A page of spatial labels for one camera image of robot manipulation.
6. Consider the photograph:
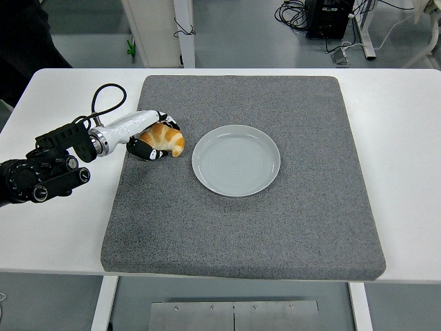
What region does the golden croissant bread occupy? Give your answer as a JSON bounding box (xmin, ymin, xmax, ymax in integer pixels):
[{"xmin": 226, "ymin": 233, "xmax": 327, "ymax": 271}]
[{"xmin": 139, "ymin": 123, "xmax": 186, "ymax": 158}]

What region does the person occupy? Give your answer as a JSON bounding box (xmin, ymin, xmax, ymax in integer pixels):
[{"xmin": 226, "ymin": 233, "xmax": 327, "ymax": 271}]
[{"xmin": 0, "ymin": 0, "xmax": 73, "ymax": 108}]

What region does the grey felt mat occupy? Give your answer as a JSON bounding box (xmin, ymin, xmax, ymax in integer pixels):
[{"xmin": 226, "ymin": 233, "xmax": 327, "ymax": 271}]
[{"xmin": 99, "ymin": 74, "xmax": 387, "ymax": 282}]

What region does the white floor cable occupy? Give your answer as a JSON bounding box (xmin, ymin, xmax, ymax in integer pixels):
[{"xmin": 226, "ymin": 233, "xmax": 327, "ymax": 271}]
[{"xmin": 342, "ymin": 13, "xmax": 416, "ymax": 52}]

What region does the black equipment box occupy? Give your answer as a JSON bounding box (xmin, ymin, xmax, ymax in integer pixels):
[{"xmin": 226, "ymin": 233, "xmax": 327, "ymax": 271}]
[{"xmin": 305, "ymin": 0, "xmax": 356, "ymax": 39}]

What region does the grey round plate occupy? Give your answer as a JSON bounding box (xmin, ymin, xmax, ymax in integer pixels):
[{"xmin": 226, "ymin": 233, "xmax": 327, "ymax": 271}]
[{"xmin": 191, "ymin": 124, "xmax": 281, "ymax": 198}]

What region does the white desk leg with foot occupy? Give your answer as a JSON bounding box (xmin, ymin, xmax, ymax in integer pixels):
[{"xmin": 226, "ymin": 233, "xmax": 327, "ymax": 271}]
[{"xmin": 353, "ymin": 0, "xmax": 377, "ymax": 61}]

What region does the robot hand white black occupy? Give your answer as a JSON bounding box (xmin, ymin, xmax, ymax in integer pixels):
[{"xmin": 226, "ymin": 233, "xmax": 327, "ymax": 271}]
[{"xmin": 101, "ymin": 109, "xmax": 181, "ymax": 162}]

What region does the white table leg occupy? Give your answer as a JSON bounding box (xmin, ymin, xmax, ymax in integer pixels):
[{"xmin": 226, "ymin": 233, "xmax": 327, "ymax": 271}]
[
  {"xmin": 348, "ymin": 282, "xmax": 373, "ymax": 331},
  {"xmin": 90, "ymin": 275, "xmax": 119, "ymax": 331}
]

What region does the grey metal plate with screws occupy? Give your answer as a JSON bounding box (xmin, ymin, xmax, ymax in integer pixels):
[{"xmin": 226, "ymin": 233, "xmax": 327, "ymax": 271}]
[{"xmin": 148, "ymin": 300, "xmax": 321, "ymax": 331}]

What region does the beige cloth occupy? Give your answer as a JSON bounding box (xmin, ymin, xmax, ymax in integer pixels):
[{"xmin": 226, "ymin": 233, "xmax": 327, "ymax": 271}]
[{"xmin": 413, "ymin": 0, "xmax": 441, "ymax": 24}]

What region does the black cable bundle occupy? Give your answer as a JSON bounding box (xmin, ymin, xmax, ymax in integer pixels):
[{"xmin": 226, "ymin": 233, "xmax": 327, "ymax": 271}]
[{"xmin": 274, "ymin": 0, "xmax": 309, "ymax": 31}]

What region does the thin black looped cable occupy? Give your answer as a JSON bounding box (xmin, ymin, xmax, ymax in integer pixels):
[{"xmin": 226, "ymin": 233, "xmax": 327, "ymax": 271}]
[{"xmin": 173, "ymin": 17, "xmax": 197, "ymax": 38}]

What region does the white curved tube frame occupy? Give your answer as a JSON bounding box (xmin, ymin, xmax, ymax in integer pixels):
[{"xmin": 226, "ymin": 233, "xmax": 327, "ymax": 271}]
[{"xmin": 402, "ymin": 13, "xmax": 441, "ymax": 69}]

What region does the grey floor pedal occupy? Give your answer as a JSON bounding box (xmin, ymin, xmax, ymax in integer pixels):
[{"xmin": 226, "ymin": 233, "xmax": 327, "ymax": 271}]
[{"xmin": 331, "ymin": 48, "xmax": 351, "ymax": 66}]

